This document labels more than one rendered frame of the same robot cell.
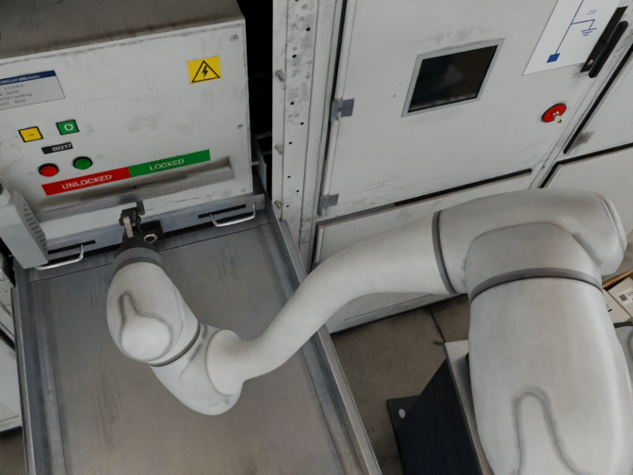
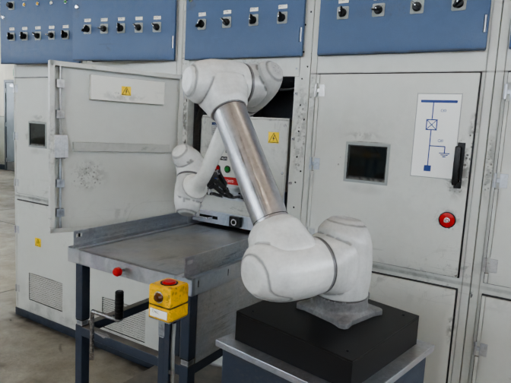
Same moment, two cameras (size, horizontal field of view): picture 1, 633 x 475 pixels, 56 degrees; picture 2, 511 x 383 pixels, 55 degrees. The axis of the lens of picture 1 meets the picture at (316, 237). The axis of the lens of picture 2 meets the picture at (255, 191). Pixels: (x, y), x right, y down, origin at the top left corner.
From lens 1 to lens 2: 180 cm
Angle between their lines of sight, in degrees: 66
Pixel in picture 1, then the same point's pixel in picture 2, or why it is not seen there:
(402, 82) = (341, 156)
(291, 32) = (297, 119)
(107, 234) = (222, 215)
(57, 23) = not seen: hidden behind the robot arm
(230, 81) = (281, 146)
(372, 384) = not seen: outside the picture
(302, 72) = (301, 140)
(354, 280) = not seen: hidden behind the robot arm
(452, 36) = (362, 135)
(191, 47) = (271, 125)
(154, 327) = (182, 147)
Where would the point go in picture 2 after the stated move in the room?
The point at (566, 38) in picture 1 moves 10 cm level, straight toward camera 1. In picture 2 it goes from (430, 155) to (404, 153)
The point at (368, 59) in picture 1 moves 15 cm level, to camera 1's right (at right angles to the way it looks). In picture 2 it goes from (324, 137) to (350, 139)
